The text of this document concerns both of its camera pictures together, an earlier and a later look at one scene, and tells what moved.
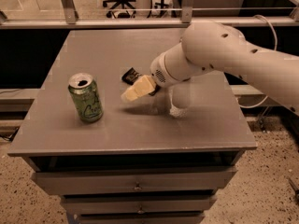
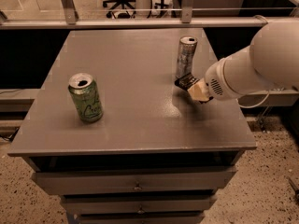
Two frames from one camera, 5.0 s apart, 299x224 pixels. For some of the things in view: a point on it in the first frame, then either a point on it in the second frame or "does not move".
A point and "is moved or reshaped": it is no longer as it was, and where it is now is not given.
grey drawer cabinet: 159,159 does not move
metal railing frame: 71,21 does not move
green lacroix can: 86,94 does not move
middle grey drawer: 138,203 does not move
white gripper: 158,72 → 214,82
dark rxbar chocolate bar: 132,76 is moved or reshaped
